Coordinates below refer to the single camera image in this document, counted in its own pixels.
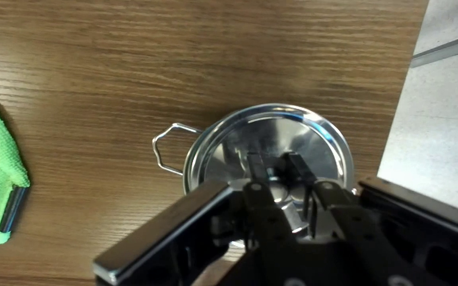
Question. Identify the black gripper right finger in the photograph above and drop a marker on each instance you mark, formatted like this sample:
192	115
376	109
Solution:
378	233

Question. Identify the gripper left finger silver bar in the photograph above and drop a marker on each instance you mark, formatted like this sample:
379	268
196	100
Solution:
176	228

